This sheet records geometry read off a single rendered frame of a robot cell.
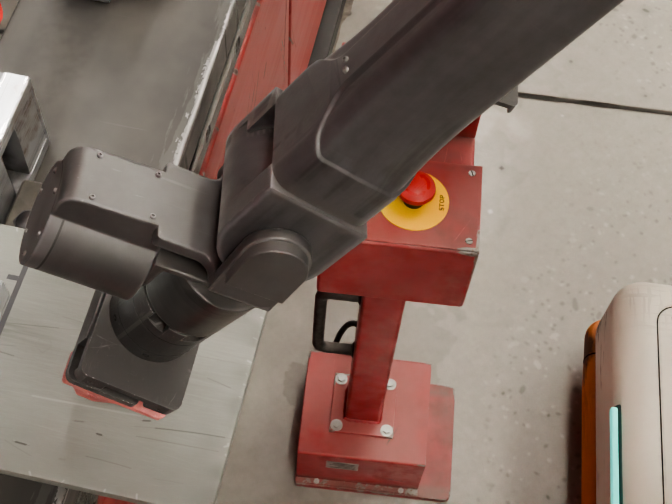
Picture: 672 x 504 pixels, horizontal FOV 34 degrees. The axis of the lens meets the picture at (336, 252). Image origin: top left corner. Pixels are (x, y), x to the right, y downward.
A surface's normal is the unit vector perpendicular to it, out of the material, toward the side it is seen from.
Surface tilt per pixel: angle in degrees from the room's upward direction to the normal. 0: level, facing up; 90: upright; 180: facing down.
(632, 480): 39
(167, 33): 0
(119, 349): 29
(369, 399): 90
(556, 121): 0
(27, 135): 90
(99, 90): 0
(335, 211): 84
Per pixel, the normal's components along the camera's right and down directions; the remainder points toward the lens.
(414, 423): 0.08, -0.52
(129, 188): 0.46, -0.55
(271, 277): 0.00, 0.78
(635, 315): -0.43, -0.51
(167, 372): 0.51, -0.33
